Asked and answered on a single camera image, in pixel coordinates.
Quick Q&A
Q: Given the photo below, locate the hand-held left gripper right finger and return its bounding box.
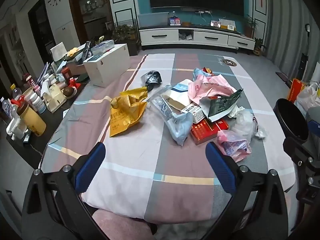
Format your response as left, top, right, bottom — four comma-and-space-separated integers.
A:
200, 141, 290, 240

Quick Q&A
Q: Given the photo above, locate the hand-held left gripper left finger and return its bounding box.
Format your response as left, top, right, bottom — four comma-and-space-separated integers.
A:
21, 142, 110, 240

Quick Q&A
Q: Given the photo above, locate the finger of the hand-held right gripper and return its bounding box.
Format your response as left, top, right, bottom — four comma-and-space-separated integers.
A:
283, 137, 320, 205
307, 120, 320, 140

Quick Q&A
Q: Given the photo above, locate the black trash bin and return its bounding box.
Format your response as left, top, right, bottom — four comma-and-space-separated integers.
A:
272, 98, 310, 144

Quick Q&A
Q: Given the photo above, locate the red cigarette carton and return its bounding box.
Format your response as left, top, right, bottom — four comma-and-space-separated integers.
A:
190, 119, 230, 145

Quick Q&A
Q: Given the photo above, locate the white medicine box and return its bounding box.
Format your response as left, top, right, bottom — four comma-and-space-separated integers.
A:
180, 104, 207, 124

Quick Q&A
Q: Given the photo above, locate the yellow snack bag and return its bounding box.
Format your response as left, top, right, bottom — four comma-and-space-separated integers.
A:
109, 86, 148, 138

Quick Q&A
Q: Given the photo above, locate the dark green foil packet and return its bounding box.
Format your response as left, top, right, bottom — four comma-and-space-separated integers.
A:
200, 89, 244, 122

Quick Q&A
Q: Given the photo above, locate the pink plastic bag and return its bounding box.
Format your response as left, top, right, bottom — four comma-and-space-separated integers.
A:
187, 74, 237, 104

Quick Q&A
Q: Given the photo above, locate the white pouch with blue stripe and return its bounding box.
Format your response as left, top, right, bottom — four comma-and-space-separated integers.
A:
161, 79, 193, 112

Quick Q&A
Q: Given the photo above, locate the blue face mask with loops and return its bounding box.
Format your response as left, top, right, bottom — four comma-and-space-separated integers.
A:
192, 67, 209, 82

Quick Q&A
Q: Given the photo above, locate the small pink printed packet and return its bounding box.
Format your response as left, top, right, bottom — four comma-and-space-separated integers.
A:
217, 129, 252, 163

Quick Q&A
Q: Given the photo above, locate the white plastic shopping bag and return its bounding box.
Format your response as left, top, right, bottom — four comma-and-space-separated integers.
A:
295, 81, 320, 110

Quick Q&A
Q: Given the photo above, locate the red paper bag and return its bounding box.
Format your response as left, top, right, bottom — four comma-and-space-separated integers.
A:
287, 78, 306, 103

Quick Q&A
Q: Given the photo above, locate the translucent white plastic bag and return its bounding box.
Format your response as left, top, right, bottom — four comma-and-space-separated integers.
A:
229, 106, 268, 143

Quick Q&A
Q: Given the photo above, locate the dark floor mat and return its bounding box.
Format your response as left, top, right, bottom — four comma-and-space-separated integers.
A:
276, 72, 292, 82

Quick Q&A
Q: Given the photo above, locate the black side table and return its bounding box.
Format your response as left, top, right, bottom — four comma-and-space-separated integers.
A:
6, 72, 90, 168

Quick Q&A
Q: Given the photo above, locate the person's pink fleece garment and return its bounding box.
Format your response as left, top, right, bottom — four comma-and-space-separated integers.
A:
91, 207, 158, 240

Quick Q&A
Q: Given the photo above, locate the upright floor vacuum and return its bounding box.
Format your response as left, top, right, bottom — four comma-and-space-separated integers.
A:
297, 24, 310, 80

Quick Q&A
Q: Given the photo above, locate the yellow thermos bottle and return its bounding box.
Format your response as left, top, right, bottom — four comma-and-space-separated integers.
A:
15, 99, 47, 137

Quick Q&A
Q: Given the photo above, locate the beige carton box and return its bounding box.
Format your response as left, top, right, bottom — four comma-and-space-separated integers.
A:
42, 85, 67, 113

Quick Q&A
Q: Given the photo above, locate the brown round fruit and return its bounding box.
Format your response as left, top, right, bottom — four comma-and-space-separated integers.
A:
62, 87, 77, 98

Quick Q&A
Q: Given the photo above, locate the clear printed plastic wrapper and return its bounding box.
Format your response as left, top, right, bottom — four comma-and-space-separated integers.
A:
146, 85, 180, 125

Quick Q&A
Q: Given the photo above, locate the white pill bottle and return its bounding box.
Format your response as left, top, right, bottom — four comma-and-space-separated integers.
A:
30, 92, 47, 114

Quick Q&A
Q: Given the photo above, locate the white mug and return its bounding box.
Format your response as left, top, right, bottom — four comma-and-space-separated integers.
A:
6, 117, 28, 139

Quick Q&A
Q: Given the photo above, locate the red jar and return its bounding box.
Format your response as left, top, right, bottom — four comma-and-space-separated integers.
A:
61, 67, 73, 80

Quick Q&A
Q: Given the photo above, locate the small potted plant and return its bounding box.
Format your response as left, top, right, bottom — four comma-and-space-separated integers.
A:
253, 38, 267, 56

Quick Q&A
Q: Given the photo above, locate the white storage box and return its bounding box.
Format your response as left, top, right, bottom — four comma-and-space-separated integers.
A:
83, 43, 130, 88

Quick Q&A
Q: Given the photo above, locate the grey curtain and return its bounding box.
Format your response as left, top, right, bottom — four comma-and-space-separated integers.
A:
262, 0, 320, 80

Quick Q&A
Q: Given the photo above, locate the water bottle with blue label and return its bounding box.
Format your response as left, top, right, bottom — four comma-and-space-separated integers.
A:
0, 97, 13, 118

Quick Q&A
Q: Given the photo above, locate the stack of papers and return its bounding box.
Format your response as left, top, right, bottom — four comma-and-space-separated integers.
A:
37, 62, 53, 85

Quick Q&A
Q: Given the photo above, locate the clear bottle with yellow cap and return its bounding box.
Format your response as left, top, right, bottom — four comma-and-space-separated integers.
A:
10, 84, 23, 100

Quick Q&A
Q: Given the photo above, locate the black plastic bag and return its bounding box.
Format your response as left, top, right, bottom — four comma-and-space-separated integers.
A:
140, 70, 162, 92

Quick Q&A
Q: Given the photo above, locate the tall potted plant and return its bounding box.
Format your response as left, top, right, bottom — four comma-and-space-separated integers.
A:
244, 15, 259, 38

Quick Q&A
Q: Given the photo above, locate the clear box of blue packets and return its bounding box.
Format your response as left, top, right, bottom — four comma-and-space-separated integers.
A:
91, 40, 115, 55

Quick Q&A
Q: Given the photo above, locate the white television cabinet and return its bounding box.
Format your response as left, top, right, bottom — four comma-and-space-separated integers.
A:
138, 25, 256, 54

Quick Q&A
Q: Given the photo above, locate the white and yellow box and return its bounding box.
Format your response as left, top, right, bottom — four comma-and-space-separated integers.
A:
219, 18, 237, 30

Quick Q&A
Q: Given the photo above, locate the cluster of potted plants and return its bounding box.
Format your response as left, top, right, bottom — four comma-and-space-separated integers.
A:
111, 24, 140, 55

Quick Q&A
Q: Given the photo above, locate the glass aquarium tank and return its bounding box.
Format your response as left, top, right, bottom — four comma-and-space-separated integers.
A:
137, 12, 170, 28

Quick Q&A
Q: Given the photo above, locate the dark wooden display cabinet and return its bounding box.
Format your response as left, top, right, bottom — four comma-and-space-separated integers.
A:
67, 0, 113, 45

